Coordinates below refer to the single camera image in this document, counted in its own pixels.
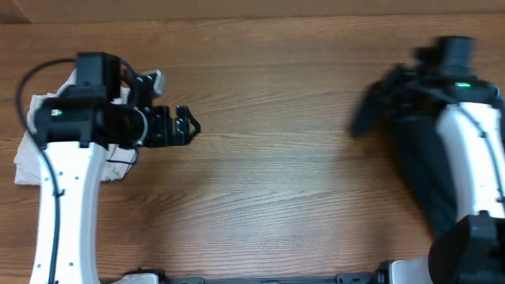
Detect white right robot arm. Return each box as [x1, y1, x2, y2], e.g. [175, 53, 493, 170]
[336, 35, 504, 283]

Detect black Nike t-shirt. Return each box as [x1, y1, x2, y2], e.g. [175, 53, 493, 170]
[388, 114, 461, 240]

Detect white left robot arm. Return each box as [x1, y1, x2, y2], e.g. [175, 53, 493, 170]
[25, 52, 201, 283]

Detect folded white beige pants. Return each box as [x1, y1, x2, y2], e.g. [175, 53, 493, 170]
[13, 70, 138, 185]

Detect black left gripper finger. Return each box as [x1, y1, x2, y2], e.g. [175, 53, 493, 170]
[175, 118, 200, 145]
[176, 105, 200, 130]

